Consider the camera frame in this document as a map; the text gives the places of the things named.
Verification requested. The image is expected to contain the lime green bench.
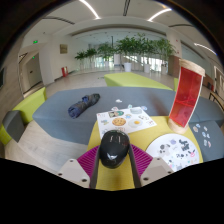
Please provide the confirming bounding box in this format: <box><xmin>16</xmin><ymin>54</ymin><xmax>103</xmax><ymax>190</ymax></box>
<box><xmin>173</xmin><ymin>77</ymin><xmax>181</xmax><ymax>93</ymax></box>
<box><xmin>0</xmin><ymin>124</ymin><xmax>13</xmax><ymax>147</ymax></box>
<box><xmin>103</xmin><ymin>71</ymin><xmax>173</xmax><ymax>91</ymax></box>
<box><xmin>12</xmin><ymin>86</ymin><xmax>48</xmax><ymax>124</ymax></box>

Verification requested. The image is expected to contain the red wood-capped tower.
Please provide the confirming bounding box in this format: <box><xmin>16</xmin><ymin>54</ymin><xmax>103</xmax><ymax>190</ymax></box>
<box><xmin>167</xmin><ymin>58</ymin><xmax>206</xmax><ymax>135</ymax></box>

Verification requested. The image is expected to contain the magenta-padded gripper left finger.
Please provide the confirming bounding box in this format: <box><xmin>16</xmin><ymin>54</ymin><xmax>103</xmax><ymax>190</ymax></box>
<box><xmin>57</xmin><ymin>144</ymin><xmax>101</xmax><ymax>189</ymax></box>

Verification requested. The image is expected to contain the white sticker sheet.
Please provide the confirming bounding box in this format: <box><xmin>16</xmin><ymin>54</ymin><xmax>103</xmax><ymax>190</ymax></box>
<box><xmin>96</xmin><ymin>106</ymin><xmax>158</xmax><ymax>140</ymax></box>

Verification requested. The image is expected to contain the dark blue folded umbrella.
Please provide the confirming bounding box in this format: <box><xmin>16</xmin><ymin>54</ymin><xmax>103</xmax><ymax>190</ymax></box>
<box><xmin>67</xmin><ymin>93</ymin><xmax>101</xmax><ymax>119</ymax></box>

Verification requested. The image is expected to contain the potted green plants group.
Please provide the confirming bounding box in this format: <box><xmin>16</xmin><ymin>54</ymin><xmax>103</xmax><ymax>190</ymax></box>
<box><xmin>74</xmin><ymin>32</ymin><xmax>178</xmax><ymax>74</ymax></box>

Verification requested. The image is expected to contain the grey upholstered bench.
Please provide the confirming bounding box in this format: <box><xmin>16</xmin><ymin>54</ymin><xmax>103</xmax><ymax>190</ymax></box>
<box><xmin>189</xmin><ymin>120</ymin><xmax>224</xmax><ymax>163</ymax></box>
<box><xmin>32</xmin><ymin>86</ymin><xmax>181</xmax><ymax>146</ymax></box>
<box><xmin>196</xmin><ymin>103</ymin><xmax>224</xmax><ymax>128</ymax></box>

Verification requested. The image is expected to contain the dark-framed chair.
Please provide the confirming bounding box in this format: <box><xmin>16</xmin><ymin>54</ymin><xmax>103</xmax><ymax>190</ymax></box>
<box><xmin>208</xmin><ymin>91</ymin><xmax>224</xmax><ymax>113</ymax></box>

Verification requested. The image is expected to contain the dark grey ottoman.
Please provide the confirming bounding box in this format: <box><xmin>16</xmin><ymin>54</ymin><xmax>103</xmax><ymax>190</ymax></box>
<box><xmin>2</xmin><ymin>110</ymin><xmax>26</xmax><ymax>143</ymax></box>

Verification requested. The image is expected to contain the brown wall plaque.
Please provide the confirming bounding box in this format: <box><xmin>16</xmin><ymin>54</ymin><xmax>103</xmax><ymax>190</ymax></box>
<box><xmin>59</xmin><ymin>43</ymin><xmax>69</xmax><ymax>55</ymax></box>

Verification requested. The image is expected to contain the loose small stickers group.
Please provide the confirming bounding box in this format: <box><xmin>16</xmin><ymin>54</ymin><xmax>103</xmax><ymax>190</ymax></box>
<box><xmin>192</xmin><ymin>123</ymin><xmax>213</xmax><ymax>149</ymax></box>

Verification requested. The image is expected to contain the black computer mouse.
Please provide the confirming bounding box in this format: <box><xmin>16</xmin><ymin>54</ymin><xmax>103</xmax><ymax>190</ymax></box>
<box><xmin>98</xmin><ymin>129</ymin><xmax>131</xmax><ymax>169</ymax></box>

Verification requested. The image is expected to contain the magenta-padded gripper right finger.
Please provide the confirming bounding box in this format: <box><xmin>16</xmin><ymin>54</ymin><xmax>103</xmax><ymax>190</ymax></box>
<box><xmin>128</xmin><ymin>143</ymin><xmax>175</xmax><ymax>188</ymax></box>

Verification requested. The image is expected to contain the white printed mouse pad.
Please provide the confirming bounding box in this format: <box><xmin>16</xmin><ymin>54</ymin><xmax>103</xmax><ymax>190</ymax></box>
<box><xmin>145</xmin><ymin>133</ymin><xmax>201</xmax><ymax>173</ymax></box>

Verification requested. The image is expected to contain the ceiling strip lights group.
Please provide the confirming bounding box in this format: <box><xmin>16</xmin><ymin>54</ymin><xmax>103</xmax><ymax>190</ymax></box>
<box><xmin>78</xmin><ymin>0</ymin><xmax>218</xmax><ymax>56</ymax></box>

